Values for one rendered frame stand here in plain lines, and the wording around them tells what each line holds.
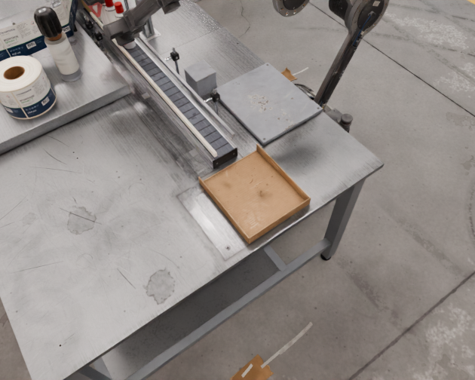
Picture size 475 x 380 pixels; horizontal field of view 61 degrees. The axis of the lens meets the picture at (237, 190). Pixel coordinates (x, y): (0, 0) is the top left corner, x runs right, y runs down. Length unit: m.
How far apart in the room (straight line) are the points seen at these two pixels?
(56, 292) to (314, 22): 2.96
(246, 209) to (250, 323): 0.85
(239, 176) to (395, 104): 1.81
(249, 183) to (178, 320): 0.76
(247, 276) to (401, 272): 0.84
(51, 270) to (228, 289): 0.82
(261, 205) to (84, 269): 0.61
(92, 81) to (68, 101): 0.14
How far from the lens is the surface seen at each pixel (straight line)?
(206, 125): 1.56
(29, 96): 1.74
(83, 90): 1.83
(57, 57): 1.83
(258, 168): 1.48
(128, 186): 1.50
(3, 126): 1.83
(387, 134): 2.84
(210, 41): 2.04
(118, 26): 1.73
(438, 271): 2.40
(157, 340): 1.89
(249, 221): 1.36
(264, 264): 1.96
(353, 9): 2.09
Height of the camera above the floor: 2.02
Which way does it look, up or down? 56 degrees down
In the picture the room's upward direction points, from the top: 3 degrees counter-clockwise
